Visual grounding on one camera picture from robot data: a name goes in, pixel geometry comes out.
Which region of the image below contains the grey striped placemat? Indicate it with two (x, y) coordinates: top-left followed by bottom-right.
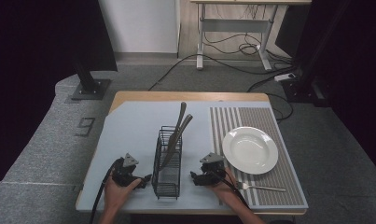
(209, 106), (309, 209)

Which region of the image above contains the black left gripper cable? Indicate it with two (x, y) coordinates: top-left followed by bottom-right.
(88, 158), (123, 224)

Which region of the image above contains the dark curtain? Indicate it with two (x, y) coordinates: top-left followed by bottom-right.
(274, 0), (376, 178)
(0, 0), (118, 197)

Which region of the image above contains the long black floor cable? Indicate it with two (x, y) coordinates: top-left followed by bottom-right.
(147, 53), (297, 92)

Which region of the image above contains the black wire cutlery basket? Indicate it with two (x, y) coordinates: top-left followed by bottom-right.
(150, 125), (184, 201)

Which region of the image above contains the bundle of black cables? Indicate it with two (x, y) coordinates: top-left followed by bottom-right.
(202, 4), (294, 64)

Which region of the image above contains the white desk frame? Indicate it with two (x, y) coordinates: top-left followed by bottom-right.
(189, 0), (313, 72)

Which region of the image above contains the silver fork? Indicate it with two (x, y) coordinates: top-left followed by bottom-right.
(236, 181), (287, 193)

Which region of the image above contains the black stand with base plate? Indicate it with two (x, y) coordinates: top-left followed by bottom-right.
(71, 0), (113, 102)

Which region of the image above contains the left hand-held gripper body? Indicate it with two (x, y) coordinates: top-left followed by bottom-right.
(111, 152), (144, 188)

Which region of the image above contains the silver cutlery piece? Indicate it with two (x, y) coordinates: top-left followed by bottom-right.
(166, 101), (188, 154)

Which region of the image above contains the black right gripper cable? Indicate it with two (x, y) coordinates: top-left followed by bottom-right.
(213, 169), (251, 209)

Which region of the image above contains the person's left hand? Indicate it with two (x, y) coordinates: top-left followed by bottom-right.
(104, 177), (143, 212)

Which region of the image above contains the silver table knife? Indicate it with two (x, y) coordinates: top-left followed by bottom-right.
(160, 113), (194, 171)

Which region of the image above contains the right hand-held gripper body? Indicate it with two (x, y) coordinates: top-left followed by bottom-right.
(199, 151), (228, 187)

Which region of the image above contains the light blue table mat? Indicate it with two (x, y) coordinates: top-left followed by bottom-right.
(75, 100), (310, 213)

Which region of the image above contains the black looped floor cable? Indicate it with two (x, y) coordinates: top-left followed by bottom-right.
(246, 74), (295, 123)

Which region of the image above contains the white power strip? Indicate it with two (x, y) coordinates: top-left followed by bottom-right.
(273, 72), (298, 83)

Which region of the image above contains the person's right hand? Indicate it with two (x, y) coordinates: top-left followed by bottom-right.
(206, 167), (240, 205)

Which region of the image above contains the white plate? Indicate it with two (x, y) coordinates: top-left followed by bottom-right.
(221, 125), (280, 175)

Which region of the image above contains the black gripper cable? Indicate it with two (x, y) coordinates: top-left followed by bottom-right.
(88, 158), (123, 224)
(213, 169), (251, 209)

